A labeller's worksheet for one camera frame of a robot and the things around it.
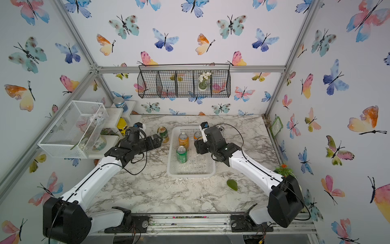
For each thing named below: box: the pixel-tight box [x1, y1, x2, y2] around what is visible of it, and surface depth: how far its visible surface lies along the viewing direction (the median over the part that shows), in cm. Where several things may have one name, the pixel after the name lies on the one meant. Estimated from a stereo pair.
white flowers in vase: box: [198, 71, 212, 90], surface depth 90 cm
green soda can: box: [176, 145, 188, 164], surface depth 90 cm
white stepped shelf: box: [87, 100, 143, 159], surface depth 98 cm
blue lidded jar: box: [113, 97, 129, 113], surface depth 100 cm
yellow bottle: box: [116, 117, 128, 136], surface depth 104 cm
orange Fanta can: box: [193, 131, 203, 141], surface depth 96 cm
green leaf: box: [226, 179, 238, 192], surface depth 88 cm
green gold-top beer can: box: [156, 126, 170, 144], surface depth 100 cm
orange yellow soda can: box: [178, 132, 189, 149], surface depth 96 cm
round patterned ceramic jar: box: [91, 135, 108, 152], surface depth 83 cm
